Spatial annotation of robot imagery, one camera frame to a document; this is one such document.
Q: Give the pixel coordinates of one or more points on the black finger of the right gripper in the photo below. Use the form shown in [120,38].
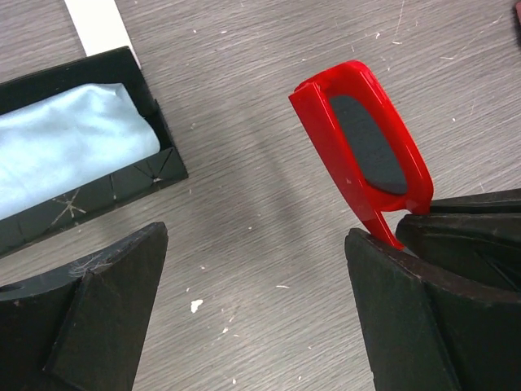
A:
[474,236]

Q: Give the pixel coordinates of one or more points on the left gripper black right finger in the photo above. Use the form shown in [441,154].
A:
[426,328]

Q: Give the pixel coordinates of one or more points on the black sunglasses case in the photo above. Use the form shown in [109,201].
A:
[111,191]

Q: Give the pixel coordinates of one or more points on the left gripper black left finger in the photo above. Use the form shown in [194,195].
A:
[82,326]

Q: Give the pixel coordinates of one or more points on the light blue cleaning cloth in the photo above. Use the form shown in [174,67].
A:
[67,140]

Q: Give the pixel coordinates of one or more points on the red sunglasses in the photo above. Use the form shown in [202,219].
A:
[364,144]

